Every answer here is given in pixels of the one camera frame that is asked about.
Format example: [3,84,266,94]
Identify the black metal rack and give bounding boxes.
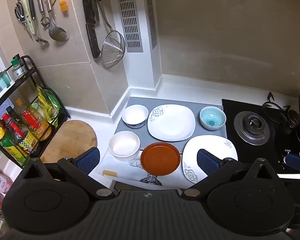
[0,55,72,170]

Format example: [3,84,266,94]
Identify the pale green peeler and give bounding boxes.
[22,0,38,36]

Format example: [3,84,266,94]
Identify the brown round plate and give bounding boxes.
[140,142,181,177]

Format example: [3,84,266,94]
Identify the round wooden cutting board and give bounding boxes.
[40,120,98,164]

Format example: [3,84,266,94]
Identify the black gas stove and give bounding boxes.
[222,99,300,180]

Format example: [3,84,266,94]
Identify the metal loop utensil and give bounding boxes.
[35,0,52,28]

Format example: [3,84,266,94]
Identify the yellow green packet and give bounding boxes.
[36,85,59,129]

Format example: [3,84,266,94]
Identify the green bottle yellow cap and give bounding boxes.
[0,127,39,166]

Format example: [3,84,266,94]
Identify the red cap sauce bottle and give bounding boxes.
[2,112,29,143]

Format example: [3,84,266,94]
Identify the metal mesh strainer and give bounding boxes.
[91,0,127,69]

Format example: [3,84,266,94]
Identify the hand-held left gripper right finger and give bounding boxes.
[181,149,278,197]

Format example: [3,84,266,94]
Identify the grey mat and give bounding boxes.
[114,96,228,155]

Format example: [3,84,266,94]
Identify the pink packet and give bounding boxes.
[0,166,14,194]

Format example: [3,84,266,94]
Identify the teal glass jar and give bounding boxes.
[0,70,11,92]

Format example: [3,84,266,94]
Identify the black handled scissors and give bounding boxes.
[14,1,28,27]

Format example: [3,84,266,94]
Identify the black kitchen knife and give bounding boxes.
[79,0,102,59]

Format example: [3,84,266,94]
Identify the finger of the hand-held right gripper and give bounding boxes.
[277,173,300,181]
[284,153,300,172]

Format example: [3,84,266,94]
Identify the square white floral plate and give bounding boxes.
[182,135,238,183]
[147,104,196,142]

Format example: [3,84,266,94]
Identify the white round bowl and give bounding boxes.
[108,131,141,162]

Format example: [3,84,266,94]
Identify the orange oil bottle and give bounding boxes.
[15,97,53,141]

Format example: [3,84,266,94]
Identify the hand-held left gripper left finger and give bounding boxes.
[21,147,118,197]

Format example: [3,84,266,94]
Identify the metal serving spoon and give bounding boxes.
[43,0,69,42]

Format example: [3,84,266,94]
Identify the white bowl with blue pattern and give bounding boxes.
[121,104,149,129]

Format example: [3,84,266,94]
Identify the silver stove burner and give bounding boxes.
[234,110,272,146]

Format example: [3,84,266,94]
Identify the black pot support ring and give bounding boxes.
[262,92,300,132]

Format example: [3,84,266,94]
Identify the green cap spice jar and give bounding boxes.
[11,54,26,78]

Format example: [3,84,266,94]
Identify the teal bowl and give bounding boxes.
[199,106,227,131]

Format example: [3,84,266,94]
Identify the narrow metal vent grille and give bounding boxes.
[144,0,158,50]

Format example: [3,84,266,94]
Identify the black handled metal utensil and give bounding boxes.
[27,0,50,44]

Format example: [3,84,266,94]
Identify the white printed cloth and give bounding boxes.
[89,149,198,187]

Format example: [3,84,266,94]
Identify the dark glass bottle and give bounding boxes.
[5,106,24,125]

